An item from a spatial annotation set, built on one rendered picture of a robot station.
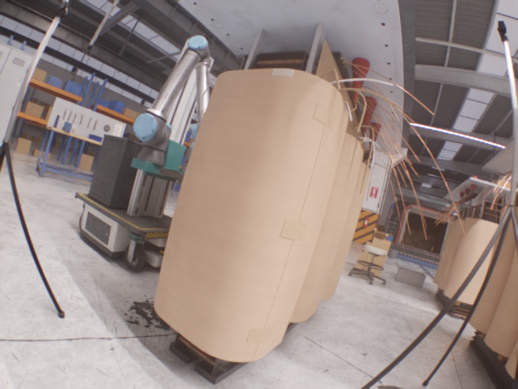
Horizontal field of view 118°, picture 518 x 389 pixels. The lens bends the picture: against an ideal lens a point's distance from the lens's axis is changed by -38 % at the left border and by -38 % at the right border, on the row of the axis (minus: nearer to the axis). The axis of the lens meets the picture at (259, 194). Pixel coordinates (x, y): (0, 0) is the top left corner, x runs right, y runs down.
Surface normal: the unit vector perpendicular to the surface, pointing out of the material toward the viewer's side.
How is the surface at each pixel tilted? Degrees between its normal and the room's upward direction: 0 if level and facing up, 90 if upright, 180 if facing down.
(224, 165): 90
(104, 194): 90
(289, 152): 90
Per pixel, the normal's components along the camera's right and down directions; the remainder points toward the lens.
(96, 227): -0.34, -0.11
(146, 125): 0.01, 0.07
